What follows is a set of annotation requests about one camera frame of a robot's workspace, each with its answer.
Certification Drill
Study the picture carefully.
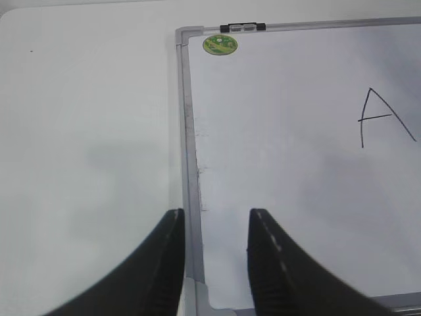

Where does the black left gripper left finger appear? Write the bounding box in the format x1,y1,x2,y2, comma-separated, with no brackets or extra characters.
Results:
50,209,185,315

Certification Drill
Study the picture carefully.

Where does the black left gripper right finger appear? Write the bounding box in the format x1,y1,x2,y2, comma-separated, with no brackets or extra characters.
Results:
247,209,393,315

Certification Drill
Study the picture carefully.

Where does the round green sticker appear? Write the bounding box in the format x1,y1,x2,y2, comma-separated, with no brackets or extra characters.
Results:
203,34,238,56

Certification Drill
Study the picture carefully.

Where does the white board with grey frame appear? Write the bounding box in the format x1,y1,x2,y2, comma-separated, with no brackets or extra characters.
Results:
176,17,420,315

